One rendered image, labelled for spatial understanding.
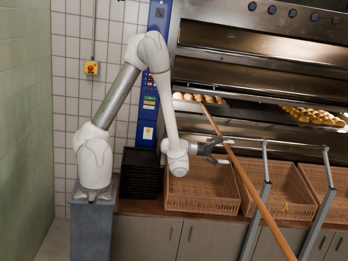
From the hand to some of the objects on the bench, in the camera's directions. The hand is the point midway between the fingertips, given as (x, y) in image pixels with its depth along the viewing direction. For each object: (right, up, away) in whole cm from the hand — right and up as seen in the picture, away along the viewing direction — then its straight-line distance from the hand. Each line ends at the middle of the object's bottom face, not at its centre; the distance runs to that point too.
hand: (229, 151), depth 163 cm
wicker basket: (+103, -53, +74) cm, 138 cm away
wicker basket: (-15, -40, +60) cm, 74 cm away
